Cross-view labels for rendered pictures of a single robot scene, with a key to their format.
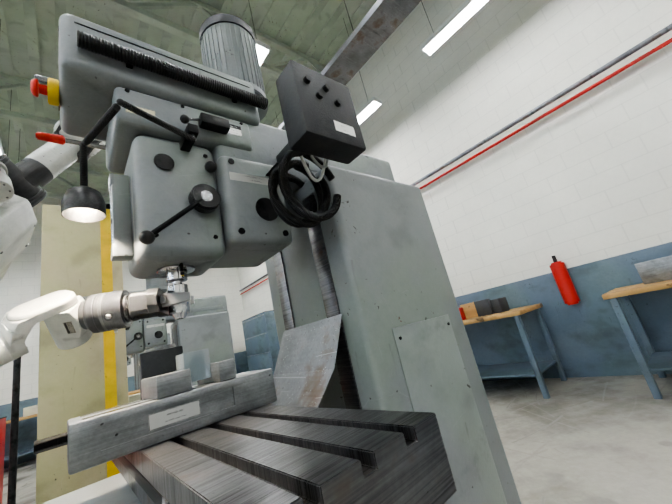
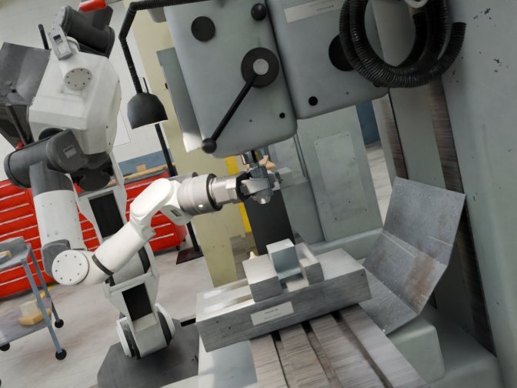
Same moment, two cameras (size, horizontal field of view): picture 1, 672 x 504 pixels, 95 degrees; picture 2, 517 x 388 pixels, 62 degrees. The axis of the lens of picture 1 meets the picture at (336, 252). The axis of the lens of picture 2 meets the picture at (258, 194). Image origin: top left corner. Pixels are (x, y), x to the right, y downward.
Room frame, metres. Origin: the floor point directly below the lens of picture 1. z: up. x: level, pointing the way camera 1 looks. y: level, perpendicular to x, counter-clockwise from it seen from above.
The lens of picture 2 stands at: (0.00, -0.18, 1.37)
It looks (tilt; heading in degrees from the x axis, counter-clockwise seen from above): 10 degrees down; 39
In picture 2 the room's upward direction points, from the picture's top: 16 degrees counter-clockwise
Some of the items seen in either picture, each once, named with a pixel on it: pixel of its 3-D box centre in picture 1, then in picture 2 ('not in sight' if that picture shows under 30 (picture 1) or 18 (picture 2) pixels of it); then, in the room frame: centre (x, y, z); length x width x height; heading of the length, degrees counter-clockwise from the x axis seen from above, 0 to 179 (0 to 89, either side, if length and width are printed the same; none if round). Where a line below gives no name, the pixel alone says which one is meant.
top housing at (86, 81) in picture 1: (166, 106); not in sight; (0.74, 0.39, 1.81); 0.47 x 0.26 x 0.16; 133
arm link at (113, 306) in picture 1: (136, 307); (222, 191); (0.71, 0.49, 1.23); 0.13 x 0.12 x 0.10; 18
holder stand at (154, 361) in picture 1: (161, 378); (268, 212); (1.09, 0.68, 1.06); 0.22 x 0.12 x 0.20; 36
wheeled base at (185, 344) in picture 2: not in sight; (153, 352); (0.89, 1.27, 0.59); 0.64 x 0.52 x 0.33; 62
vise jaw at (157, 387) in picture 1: (165, 384); (261, 275); (0.65, 0.40, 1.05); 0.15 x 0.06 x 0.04; 43
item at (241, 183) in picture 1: (241, 216); (316, 50); (0.87, 0.26, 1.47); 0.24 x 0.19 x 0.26; 43
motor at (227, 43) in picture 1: (233, 72); not in sight; (0.90, 0.22, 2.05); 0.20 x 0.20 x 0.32
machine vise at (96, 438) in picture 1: (180, 398); (277, 287); (0.67, 0.38, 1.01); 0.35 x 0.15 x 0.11; 133
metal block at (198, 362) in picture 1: (193, 366); (283, 258); (0.69, 0.36, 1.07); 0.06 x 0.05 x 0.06; 43
